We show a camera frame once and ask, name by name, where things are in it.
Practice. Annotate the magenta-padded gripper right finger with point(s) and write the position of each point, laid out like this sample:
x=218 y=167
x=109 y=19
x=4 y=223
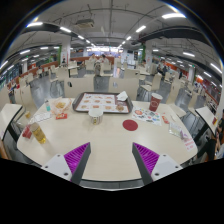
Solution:
x=148 y=160

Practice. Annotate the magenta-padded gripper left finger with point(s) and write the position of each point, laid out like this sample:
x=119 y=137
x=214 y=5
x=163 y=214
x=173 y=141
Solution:
x=75 y=160

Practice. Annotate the clear bottle with yellow drink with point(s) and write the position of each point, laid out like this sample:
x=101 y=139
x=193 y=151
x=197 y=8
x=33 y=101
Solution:
x=37 y=132

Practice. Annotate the flat round red coaster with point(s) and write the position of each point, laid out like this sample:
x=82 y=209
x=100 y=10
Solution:
x=130 y=125

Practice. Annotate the clear plastic packet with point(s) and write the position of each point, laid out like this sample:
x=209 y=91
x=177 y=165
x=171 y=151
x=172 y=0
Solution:
x=175 y=130

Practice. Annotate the colourful sticker sheet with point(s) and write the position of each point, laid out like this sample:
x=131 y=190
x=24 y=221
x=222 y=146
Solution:
x=146 y=116

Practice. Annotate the white and pink leaflet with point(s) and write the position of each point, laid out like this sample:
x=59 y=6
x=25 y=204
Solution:
x=189 y=143

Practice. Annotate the small red wrapper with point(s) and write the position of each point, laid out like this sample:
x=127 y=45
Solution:
x=165 y=119

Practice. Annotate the small red sauce packet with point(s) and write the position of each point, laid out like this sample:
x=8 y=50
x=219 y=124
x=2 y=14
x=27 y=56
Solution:
x=61 y=116

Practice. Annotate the white patterned mug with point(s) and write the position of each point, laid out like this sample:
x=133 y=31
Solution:
x=95 y=116

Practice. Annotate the white paper slip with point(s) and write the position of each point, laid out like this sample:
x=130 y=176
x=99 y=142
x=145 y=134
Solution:
x=41 y=116

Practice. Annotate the clear plastic bag with food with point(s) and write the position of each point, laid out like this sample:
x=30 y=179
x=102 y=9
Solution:
x=60 y=106

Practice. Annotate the red pouch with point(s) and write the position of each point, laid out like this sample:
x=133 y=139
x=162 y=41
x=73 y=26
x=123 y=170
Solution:
x=26 y=131

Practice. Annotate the red paper cup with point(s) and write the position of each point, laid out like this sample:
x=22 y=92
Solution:
x=155 y=101

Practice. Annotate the small bottle with green label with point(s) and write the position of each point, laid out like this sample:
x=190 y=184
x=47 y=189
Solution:
x=47 y=105

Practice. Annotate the dark food tray, paper liner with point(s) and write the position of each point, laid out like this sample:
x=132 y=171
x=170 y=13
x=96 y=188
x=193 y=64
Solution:
x=100 y=101

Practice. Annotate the white paper napkin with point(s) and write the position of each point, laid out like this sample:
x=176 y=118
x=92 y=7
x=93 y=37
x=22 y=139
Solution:
x=122 y=96

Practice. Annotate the beige canteen chairs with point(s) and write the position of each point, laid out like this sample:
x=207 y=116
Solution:
x=78 y=87

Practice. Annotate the white neighbouring table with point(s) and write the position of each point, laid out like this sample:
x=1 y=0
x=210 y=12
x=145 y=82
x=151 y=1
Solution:
x=8 y=115
x=206 y=115

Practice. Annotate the person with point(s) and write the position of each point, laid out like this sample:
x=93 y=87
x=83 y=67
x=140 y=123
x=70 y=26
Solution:
x=104 y=59
x=160 y=68
x=220 y=133
x=92 y=57

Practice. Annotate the ceiling air conditioner unit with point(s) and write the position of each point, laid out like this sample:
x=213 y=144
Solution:
x=85 y=23

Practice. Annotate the ceiling strip lights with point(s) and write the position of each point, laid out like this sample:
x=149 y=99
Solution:
x=173 y=15

